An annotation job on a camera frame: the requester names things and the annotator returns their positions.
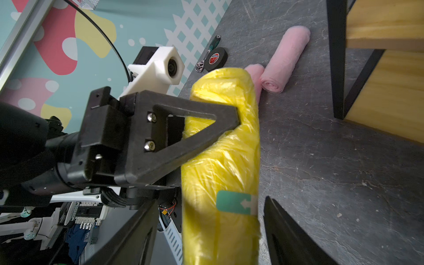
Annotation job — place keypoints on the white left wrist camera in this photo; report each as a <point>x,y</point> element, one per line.
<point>155,69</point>

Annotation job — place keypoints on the wooden three-tier shelf black frame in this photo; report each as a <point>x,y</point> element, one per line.
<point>388,94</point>

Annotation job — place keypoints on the black tape roll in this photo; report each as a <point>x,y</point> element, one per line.
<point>216,59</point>

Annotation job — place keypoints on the pink trash bag roll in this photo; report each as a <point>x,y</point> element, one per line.
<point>282,64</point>
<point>256,71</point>

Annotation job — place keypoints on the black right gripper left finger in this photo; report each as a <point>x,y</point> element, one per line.
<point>133,243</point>

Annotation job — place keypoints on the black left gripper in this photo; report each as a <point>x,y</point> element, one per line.
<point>137,140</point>

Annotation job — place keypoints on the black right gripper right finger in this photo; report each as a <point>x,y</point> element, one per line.
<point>288,243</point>

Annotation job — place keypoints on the yellow trash bag roll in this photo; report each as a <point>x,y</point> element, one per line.
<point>220,223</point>

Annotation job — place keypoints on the green handled ratchet wrench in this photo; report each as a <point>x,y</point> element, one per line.
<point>215,42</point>

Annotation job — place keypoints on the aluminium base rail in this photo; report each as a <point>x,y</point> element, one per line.
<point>171,222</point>

